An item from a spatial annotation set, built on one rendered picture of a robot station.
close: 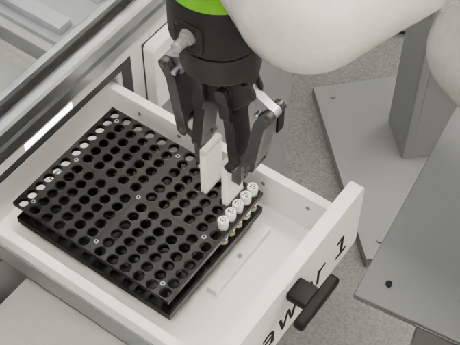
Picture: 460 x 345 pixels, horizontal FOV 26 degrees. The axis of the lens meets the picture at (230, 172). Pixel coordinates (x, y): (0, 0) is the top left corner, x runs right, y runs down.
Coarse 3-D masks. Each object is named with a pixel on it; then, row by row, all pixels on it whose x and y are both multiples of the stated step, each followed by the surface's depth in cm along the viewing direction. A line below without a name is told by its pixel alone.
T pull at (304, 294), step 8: (304, 280) 105; (328, 280) 105; (336, 280) 105; (296, 288) 104; (304, 288) 104; (312, 288) 104; (320, 288) 104; (328, 288) 104; (288, 296) 104; (296, 296) 104; (304, 296) 104; (312, 296) 104; (320, 296) 104; (328, 296) 104; (296, 304) 104; (304, 304) 103; (312, 304) 103; (320, 304) 103; (304, 312) 102; (312, 312) 102; (296, 320) 102; (304, 320) 102; (296, 328) 102; (304, 328) 102
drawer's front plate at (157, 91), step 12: (156, 36) 125; (168, 36) 125; (144, 48) 124; (156, 48) 124; (168, 48) 126; (144, 60) 126; (156, 60) 125; (156, 72) 126; (156, 84) 128; (156, 96) 130; (168, 96) 132
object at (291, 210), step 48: (96, 96) 123; (48, 144) 119; (192, 144) 121; (0, 192) 116; (288, 192) 115; (0, 240) 112; (240, 240) 117; (288, 240) 117; (48, 288) 112; (96, 288) 106; (240, 288) 113; (144, 336) 104; (192, 336) 109
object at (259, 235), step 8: (264, 224) 117; (256, 232) 116; (264, 232) 116; (248, 240) 115; (256, 240) 115; (240, 248) 115; (248, 248) 115; (256, 248) 116; (240, 256) 114; (248, 256) 115; (232, 264) 113; (240, 264) 114; (224, 272) 113; (232, 272) 113; (216, 280) 112; (224, 280) 112; (208, 288) 112; (216, 288) 112; (224, 288) 113; (216, 296) 112
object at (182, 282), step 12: (252, 204) 112; (240, 216) 111; (216, 228) 110; (228, 228) 110; (204, 240) 109; (216, 240) 109; (192, 252) 108; (204, 252) 108; (180, 264) 107; (192, 276) 107; (168, 288) 106; (180, 288) 106; (168, 300) 105
